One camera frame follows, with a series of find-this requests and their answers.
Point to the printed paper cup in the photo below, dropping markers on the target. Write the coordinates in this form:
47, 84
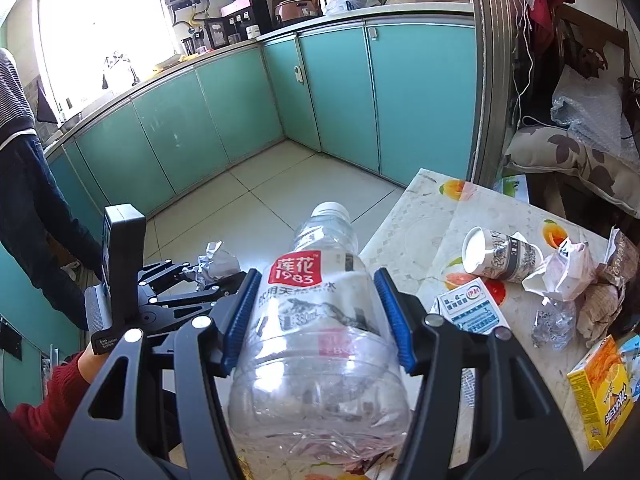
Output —
500, 257

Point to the red clothes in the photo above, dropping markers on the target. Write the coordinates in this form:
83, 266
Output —
550, 0

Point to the pink black water dispenser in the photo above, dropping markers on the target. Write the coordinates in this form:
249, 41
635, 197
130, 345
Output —
245, 17

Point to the brown rice cooker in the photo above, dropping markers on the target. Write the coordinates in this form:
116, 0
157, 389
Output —
295, 12

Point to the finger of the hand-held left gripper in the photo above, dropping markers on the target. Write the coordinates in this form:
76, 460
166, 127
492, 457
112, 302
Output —
170, 267
200, 295

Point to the clear plastic wrapper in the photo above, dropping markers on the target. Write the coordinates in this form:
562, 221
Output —
552, 325

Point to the crumpled white paper bag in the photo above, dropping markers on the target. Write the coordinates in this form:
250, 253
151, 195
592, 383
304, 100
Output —
565, 270

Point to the white green cardboard box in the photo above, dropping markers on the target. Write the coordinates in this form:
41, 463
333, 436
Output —
512, 187

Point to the grey sliding door frame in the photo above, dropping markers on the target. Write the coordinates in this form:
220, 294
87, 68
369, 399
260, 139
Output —
492, 60

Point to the silver wrapper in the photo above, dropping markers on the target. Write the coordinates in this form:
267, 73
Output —
220, 262

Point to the floral beige cushion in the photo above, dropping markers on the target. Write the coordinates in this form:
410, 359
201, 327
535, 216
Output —
550, 152

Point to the table with fruit-pattern cloth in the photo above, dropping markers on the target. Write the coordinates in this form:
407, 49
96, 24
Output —
425, 230

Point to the teal kitchen cabinet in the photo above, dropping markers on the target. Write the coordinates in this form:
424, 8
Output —
200, 125

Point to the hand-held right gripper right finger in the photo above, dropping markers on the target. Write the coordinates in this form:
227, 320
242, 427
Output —
395, 325

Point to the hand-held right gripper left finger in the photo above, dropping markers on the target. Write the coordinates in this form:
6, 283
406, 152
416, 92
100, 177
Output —
240, 320

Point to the blue white packet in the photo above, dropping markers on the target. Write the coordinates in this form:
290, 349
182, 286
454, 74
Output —
632, 355

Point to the kitchen window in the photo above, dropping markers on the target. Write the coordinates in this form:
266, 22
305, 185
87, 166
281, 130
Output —
100, 25

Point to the person's left forearm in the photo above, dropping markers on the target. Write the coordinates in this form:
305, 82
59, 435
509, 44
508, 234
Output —
45, 420

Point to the yellow juice box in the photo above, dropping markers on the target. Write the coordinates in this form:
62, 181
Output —
597, 395

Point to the white green milk carton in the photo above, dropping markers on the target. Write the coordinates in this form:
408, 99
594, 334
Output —
470, 310

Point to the crumpled brown paper bag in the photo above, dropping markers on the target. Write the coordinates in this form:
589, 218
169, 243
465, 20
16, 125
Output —
600, 310

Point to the small black appliance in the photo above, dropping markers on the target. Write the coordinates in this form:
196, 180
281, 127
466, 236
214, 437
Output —
216, 32

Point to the clear bubble wrap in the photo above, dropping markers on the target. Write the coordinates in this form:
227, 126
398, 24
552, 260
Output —
595, 110

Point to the brown wooden chair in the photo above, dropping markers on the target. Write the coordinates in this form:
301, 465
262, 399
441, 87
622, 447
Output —
600, 25

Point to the brown printed snack bag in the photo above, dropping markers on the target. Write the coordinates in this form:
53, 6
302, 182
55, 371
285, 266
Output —
625, 260

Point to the dark cloth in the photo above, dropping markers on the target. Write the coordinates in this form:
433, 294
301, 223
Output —
46, 105

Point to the white blue plastic bag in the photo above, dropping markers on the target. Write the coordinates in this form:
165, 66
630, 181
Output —
345, 2

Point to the clear plastic water bottle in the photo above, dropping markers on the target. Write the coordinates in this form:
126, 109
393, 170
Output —
310, 360

